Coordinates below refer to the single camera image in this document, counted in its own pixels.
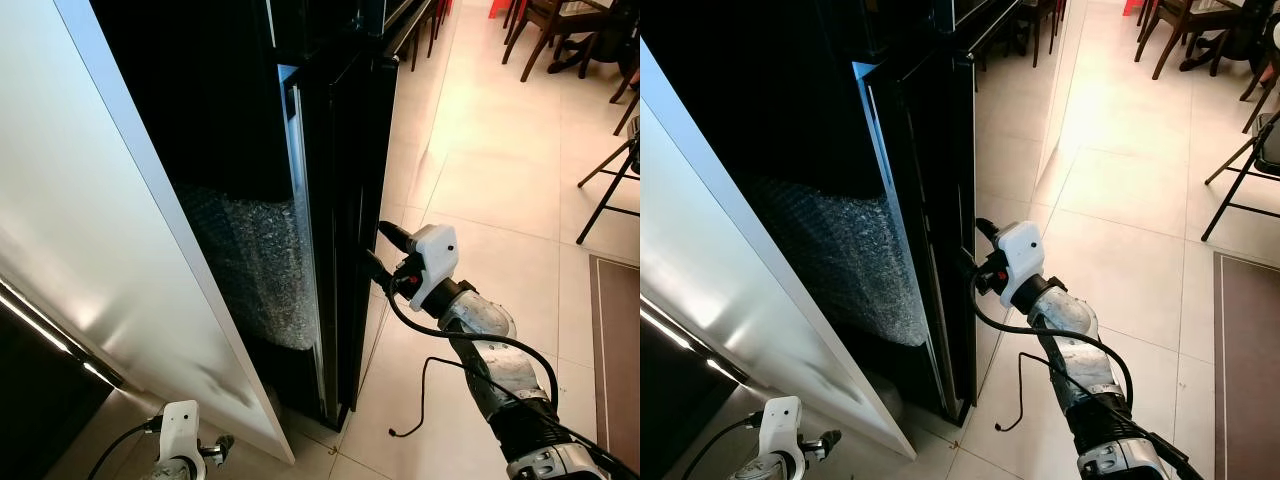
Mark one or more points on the black fridge with white interior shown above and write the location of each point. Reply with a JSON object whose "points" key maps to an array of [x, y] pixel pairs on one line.
{"points": [[80, 200], [720, 250]]}

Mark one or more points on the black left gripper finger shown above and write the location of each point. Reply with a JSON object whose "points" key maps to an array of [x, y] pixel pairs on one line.
{"points": [[225, 444], [831, 439]]}

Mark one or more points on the brown bordered floor mat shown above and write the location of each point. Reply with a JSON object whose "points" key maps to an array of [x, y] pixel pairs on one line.
{"points": [[1250, 370], [620, 370]]}

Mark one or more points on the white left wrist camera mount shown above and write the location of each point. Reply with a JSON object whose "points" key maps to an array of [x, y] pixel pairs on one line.
{"points": [[780, 428], [182, 430]]}

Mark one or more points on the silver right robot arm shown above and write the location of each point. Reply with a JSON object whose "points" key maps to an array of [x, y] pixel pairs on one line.
{"points": [[495, 350], [1075, 345]]}

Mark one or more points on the black metal folding chair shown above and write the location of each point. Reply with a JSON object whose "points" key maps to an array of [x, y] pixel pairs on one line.
{"points": [[610, 185], [1240, 180]]}

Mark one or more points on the dark wooden dining chair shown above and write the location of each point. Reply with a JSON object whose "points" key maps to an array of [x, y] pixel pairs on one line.
{"points": [[1185, 15], [555, 15]]}

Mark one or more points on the clear bubble wrap sheet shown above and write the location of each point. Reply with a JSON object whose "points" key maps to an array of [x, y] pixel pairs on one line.
{"points": [[850, 260], [260, 270]]}

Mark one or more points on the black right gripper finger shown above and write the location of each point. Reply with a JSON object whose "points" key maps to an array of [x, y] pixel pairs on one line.
{"points": [[973, 268], [378, 270], [988, 229], [395, 236]]}

